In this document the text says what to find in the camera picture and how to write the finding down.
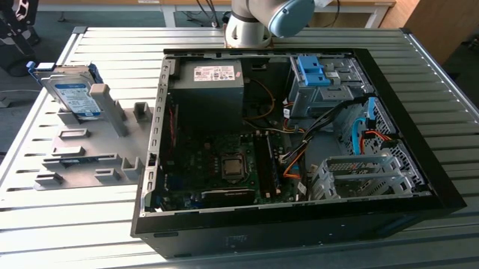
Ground hard disk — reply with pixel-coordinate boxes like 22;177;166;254
27;63;104;122

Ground silver disk bay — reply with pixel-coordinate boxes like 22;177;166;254
309;152;430;201

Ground grey plastic parts rack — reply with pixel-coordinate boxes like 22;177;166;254
34;84;155;191

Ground blue RAM stick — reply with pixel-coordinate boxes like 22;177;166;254
58;158;100;165

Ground grey power supply box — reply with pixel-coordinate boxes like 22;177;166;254
170;59;249;124

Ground green motherboard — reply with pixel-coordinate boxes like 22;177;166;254
161;131;301;211

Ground silver CPU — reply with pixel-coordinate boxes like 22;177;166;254
223;159;243;175

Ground CPU socket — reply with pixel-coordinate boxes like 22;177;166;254
219;152;249;183

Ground blue plastic cage latch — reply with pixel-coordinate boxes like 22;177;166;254
294;55;334;87

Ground black graphics card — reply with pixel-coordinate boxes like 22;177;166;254
201;187;259;208

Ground black RAM stick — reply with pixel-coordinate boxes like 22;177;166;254
265;131;282;196

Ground silver optical drive cage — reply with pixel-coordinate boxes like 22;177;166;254
287;55;370;120

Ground black open PC case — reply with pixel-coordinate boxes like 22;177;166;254
128;47;469;260

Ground wooden cabinet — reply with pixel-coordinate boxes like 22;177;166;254
379;0;479;67

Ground black wire mesh bin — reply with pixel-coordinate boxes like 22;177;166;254
0;41;40;77

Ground white floor cable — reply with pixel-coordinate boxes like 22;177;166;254
0;89;44;95

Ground white frame wooden desk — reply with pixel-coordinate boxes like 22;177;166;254
36;0;398;29

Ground red black twisted wire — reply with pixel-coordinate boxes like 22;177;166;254
169;105;179;148

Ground yellow wire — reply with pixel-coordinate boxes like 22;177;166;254
243;78;278;122

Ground red wires with white connector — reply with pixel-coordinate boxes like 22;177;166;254
282;102;301;135

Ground black sleeved cable bundle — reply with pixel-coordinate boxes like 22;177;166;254
279;96;370;165

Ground orange wires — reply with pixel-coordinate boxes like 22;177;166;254
282;164;303;180

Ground blue data wire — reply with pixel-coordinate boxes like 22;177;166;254
351;96;378;155

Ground orange red power wire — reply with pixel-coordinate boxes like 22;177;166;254
361;129;401;149

